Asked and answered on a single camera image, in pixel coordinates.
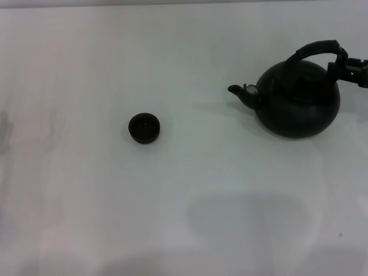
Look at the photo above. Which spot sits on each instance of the small black teacup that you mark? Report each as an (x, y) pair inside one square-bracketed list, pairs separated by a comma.
[(144, 128)]

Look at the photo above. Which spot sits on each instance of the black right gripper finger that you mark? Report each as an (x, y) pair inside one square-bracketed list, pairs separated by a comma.
[(342, 61), (352, 77)]

